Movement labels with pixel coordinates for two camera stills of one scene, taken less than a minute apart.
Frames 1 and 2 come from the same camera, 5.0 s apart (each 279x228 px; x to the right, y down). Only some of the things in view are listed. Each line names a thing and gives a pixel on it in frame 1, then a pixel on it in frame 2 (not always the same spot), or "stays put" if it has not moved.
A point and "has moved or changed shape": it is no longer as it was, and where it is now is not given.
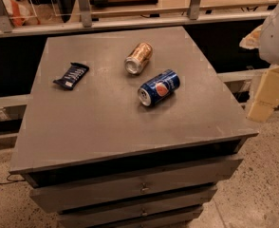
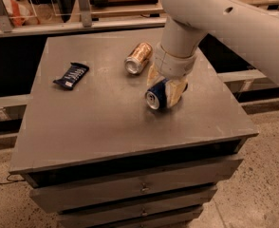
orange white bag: x=20 y=12 stays put
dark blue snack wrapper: x=73 y=76 stays put
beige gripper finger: x=251 y=41 → x=171 y=66
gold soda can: x=138 y=57 stays put
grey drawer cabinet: x=130 y=129 stays put
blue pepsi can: x=158 y=87 has moved or changed shape
